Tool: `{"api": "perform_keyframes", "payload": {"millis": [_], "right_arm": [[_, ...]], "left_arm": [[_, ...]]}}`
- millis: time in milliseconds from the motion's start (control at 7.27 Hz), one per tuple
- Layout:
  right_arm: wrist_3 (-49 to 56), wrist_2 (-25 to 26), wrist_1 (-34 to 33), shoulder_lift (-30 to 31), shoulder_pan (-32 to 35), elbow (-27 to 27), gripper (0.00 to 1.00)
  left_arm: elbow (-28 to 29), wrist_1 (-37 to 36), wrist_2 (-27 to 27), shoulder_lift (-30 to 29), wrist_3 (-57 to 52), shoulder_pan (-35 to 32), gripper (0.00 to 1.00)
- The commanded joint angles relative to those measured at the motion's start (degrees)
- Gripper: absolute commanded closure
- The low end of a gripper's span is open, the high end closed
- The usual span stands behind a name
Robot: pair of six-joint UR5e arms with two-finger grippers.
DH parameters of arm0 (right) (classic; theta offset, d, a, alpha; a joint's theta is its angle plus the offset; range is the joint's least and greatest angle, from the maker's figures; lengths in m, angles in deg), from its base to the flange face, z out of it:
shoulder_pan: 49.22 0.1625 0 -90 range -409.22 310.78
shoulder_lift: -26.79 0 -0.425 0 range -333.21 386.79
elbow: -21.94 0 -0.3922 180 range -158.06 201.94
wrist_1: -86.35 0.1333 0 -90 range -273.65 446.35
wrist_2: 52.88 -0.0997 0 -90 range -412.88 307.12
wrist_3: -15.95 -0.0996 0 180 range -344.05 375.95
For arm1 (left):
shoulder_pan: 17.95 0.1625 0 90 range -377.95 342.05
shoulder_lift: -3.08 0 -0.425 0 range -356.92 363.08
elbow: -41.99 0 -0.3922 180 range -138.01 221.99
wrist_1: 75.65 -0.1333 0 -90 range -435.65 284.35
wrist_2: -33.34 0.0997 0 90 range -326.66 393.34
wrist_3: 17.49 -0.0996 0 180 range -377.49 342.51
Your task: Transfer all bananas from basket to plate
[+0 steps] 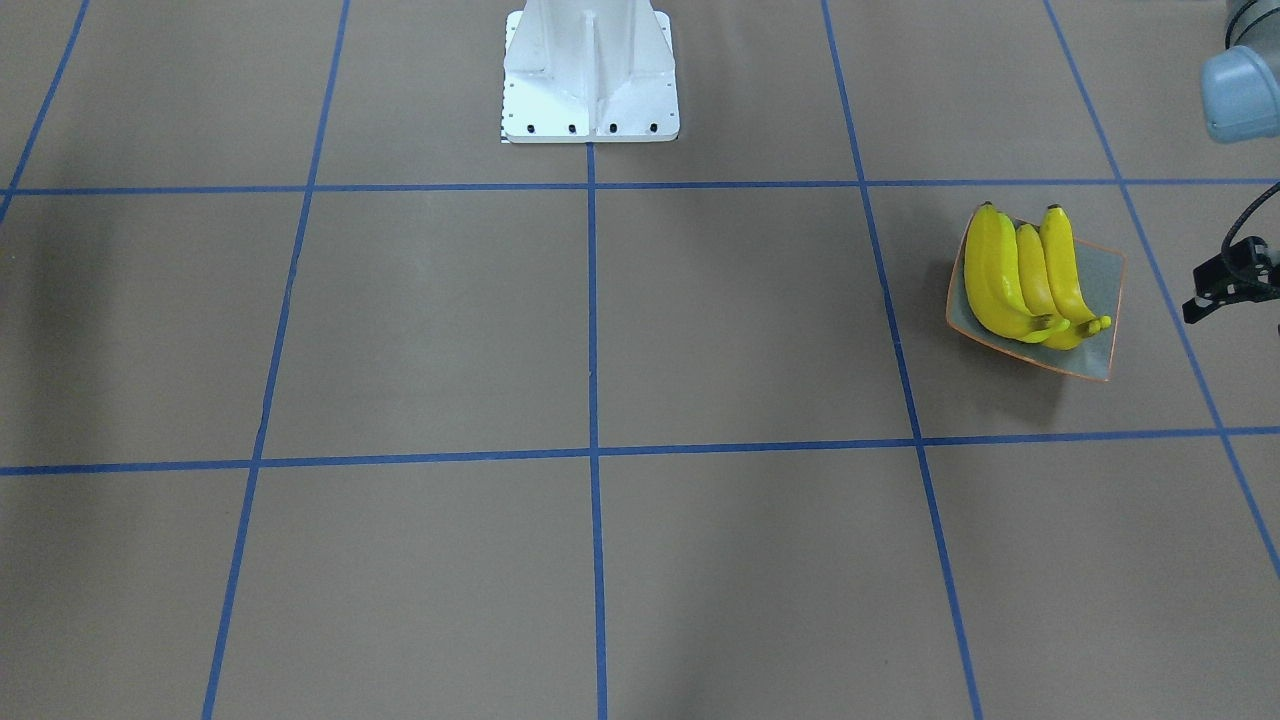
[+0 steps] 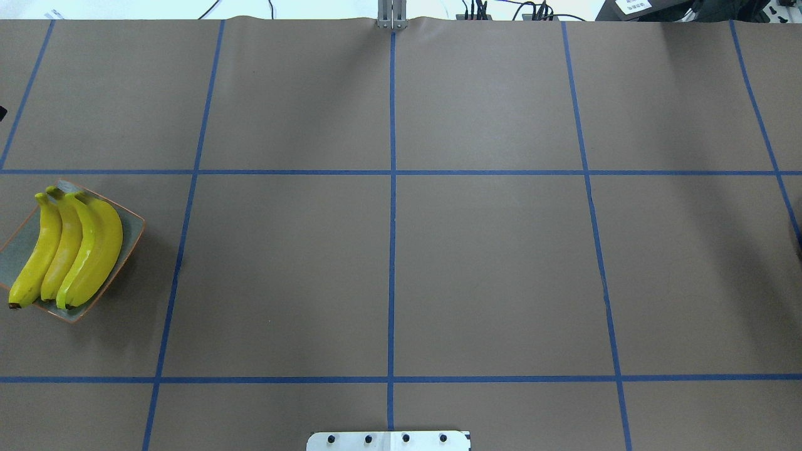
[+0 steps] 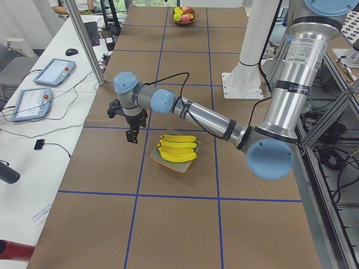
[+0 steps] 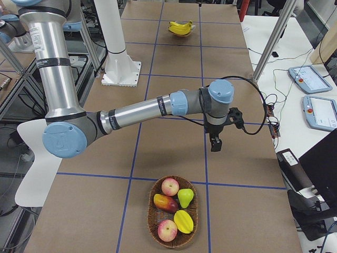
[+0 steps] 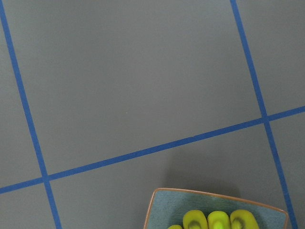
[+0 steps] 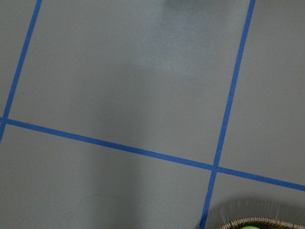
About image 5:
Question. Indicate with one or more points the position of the grey square plate orange rim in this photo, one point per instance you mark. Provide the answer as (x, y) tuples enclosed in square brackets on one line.
[(168, 206)]

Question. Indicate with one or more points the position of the yellow banana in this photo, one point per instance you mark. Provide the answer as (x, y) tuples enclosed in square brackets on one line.
[(243, 219), (194, 219), (175, 226), (218, 220)]

